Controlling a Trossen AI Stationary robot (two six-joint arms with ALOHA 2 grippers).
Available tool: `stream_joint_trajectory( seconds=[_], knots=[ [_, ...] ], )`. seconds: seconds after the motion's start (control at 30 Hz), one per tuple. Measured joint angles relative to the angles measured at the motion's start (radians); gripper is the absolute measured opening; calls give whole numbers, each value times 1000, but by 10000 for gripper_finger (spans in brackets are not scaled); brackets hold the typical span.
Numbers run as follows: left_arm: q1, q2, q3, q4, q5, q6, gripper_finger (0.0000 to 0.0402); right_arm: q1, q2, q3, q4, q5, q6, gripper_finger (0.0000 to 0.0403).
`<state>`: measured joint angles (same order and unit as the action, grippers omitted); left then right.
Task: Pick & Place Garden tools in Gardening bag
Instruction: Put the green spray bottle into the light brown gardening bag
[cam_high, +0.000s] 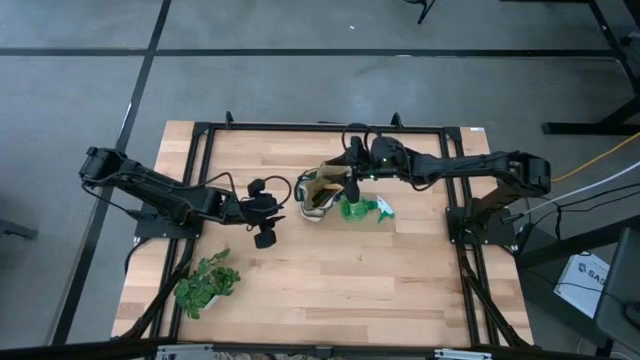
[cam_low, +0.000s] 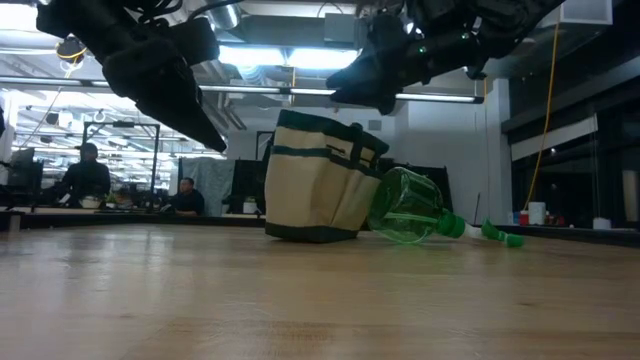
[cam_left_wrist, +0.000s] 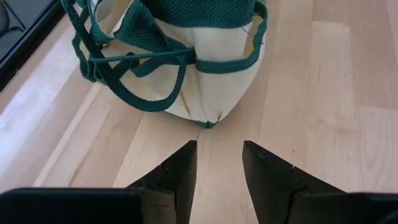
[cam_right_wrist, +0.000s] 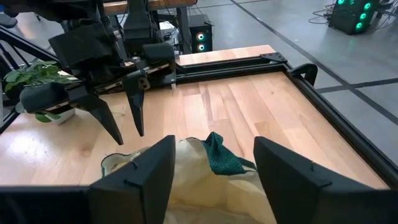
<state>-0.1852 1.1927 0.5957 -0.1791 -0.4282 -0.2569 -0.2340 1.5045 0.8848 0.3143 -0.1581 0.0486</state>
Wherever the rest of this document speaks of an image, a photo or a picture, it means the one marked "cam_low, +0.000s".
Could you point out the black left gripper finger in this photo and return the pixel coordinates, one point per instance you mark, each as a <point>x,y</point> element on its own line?
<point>185,112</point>

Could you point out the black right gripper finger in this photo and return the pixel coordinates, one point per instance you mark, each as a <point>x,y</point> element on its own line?
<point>365,75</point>
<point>380,101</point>

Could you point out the green plastic spray bottle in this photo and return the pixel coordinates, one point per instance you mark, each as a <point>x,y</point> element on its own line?
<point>407,207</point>

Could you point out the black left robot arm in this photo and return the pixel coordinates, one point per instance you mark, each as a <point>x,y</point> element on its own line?
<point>85,25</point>

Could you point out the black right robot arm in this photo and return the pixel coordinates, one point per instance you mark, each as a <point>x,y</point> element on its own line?
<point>500,25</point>

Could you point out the long ceiling light tube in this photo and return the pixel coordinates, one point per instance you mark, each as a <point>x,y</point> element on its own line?
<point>440,98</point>

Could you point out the grey cover sheet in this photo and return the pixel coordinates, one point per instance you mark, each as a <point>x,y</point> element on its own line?
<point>210,182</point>

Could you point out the bright ceiling light panel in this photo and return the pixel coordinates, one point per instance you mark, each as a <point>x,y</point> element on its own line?
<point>280,56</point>

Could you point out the person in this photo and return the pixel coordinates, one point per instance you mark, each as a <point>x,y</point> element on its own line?
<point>189,200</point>
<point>87,180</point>

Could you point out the black monitor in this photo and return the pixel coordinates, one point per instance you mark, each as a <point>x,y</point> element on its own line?
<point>247,180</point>

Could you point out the small white plant pot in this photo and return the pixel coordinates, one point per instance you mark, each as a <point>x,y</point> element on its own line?
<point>249,207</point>

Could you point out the white bowl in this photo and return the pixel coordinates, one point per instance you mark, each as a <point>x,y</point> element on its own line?
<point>91,202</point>

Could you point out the red cup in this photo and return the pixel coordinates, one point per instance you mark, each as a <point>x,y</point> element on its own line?
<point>523,219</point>

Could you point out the white paper roll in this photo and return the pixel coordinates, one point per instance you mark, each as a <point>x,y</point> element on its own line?
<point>537,213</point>

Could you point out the black metal stand frame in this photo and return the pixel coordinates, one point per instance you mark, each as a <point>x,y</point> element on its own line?
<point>155,165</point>

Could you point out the silver ceiling duct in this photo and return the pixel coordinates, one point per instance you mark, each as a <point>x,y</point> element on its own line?
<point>225,15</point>

